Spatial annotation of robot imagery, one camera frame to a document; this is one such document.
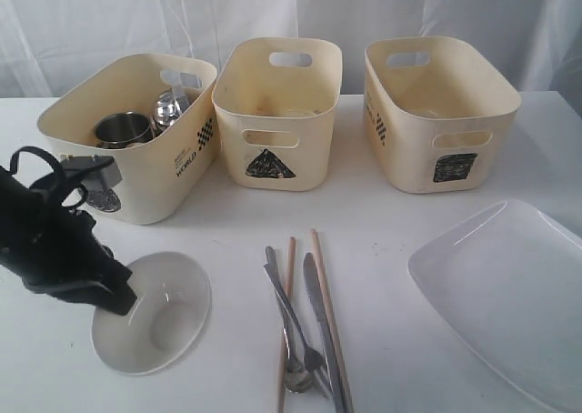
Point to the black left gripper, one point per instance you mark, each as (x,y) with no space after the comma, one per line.
(52,248)

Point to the white ceramic bowl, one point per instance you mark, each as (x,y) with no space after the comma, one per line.
(173,304)

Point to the cream bin with circle mark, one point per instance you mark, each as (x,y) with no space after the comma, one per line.
(158,175)

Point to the stainless steel cup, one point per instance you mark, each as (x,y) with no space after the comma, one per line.
(120,130)

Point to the stainless steel bowl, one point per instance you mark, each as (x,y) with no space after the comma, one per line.
(170,105)

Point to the left wooden chopstick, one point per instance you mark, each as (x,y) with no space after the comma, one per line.
(288,287)

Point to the wooden chopstick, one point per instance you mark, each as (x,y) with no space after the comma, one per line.
(288,287)
(330,313)

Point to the stainless steel knife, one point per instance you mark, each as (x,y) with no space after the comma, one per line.
(315,294)

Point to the stainless steel spoon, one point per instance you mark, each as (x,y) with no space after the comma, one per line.
(296,378)

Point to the right wooden chopstick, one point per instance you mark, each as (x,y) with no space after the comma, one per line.
(330,313)

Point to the stainless steel fork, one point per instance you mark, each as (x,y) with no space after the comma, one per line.
(313,361)

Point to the cream bin with triangle mark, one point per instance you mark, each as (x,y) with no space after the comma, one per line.
(275,103)

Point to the white curtain backdrop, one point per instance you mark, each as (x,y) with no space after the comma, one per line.
(50,46)

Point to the cream bin with square mark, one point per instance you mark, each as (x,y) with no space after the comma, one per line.
(436,112)

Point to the white rectangular plate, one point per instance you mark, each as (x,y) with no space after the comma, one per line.
(507,280)

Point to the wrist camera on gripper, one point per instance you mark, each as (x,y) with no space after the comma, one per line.
(93,173)

